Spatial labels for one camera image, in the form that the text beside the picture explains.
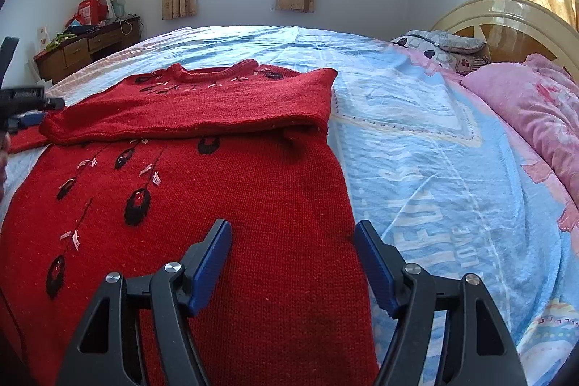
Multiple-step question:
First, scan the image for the white floral pillow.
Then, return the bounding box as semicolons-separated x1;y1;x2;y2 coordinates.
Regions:
452;50;491;74

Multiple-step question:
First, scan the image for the grey patterned pillow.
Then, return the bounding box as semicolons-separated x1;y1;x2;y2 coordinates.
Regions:
390;30;487;54

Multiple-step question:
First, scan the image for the blue printed bed sheet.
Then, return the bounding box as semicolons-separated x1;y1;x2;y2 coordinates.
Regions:
0;25;579;386

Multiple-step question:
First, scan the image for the wooden desk with drawers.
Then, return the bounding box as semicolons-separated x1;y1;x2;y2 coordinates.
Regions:
34;16;142;85

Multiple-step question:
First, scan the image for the cream wooden headboard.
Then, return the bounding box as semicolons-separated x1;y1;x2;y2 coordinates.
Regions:
429;0;579;81

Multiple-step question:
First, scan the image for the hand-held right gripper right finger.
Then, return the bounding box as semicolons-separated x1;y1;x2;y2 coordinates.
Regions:
353;220;528;386

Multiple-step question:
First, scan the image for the red bag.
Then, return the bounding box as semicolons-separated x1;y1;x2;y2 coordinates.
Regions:
78;0;109;26

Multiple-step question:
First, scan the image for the green cloth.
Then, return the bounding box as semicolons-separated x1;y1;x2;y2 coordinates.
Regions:
44;32;77;52

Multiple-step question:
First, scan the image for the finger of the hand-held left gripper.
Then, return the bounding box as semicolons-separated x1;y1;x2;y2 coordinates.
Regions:
18;97;66;128

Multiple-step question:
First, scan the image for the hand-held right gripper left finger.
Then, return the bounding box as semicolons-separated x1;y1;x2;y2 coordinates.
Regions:
56;218;233;386

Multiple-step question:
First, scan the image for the pink pillow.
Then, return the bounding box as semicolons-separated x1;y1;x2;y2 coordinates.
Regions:
461;54;579;215

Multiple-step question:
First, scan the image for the red knit sweater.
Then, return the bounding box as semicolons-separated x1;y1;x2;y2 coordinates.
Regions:
0;59;381;386

